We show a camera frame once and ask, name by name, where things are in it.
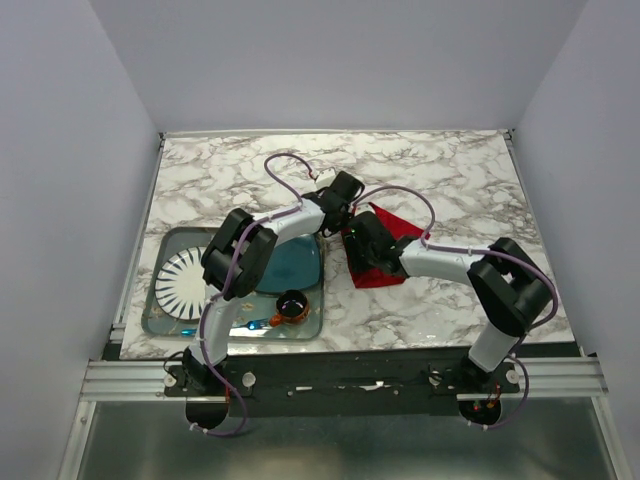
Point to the aluminium frame rail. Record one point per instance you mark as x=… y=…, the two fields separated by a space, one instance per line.
x=546 y=378

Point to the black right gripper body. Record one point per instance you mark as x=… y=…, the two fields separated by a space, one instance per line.
x=366 y=262

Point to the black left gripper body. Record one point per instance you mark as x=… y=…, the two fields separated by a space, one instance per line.
x=345 y=218

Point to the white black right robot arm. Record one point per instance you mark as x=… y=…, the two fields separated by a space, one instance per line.
x=513 y=292

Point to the black mounting base plate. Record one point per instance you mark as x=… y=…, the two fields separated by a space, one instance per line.
x=436 y=381

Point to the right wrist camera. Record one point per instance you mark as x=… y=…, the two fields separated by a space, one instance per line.
x=369 y=232

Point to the brown ceramic cup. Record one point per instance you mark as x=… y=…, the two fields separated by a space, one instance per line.
x=292 y=308

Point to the teal square plate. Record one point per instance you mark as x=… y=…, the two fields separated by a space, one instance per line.
x=294 y=265

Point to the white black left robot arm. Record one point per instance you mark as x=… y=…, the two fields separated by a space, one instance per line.
x=235 y=261

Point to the glass rectangular tray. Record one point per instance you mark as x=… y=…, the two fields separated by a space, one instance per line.
x=254 y=307

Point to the red cloth napkin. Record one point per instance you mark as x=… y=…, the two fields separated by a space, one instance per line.
x=366 y=277

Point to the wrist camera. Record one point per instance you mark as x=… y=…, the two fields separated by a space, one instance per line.
x=324 y=178
x=369 y=232

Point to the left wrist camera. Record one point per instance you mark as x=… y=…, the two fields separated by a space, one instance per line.
x=324 y=178

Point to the blue handled utensil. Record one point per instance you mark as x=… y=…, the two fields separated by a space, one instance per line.
x=252 y=325

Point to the white blue striped plate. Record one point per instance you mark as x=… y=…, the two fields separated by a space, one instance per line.
x=179 y=286

